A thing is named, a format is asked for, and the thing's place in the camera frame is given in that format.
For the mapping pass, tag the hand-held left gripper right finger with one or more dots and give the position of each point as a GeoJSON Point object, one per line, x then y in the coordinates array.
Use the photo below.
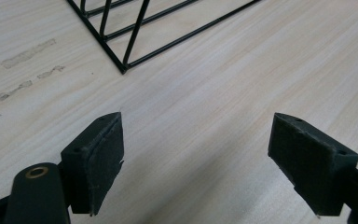
{"type": "Point", "coordinates": [310, 161]}

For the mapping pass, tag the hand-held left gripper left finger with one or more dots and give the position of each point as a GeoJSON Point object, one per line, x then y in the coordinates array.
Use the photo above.
{"type": "Point", "coordinates": [93, 161]}

